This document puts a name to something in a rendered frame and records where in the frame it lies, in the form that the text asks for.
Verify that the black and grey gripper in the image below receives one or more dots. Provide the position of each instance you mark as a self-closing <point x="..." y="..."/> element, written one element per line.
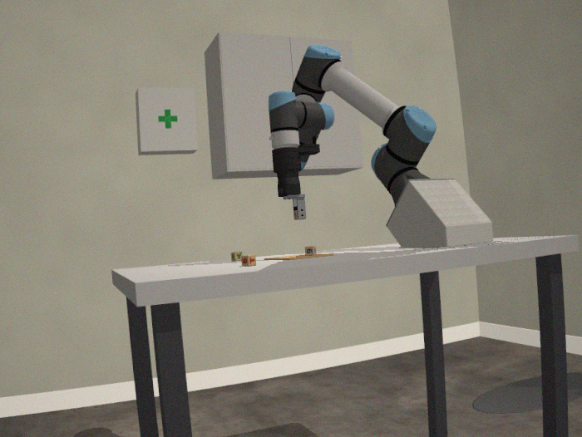
<point x="287" y="164"/>

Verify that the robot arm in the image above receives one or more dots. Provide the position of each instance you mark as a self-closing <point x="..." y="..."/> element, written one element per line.
<point x="409" y="131"/>

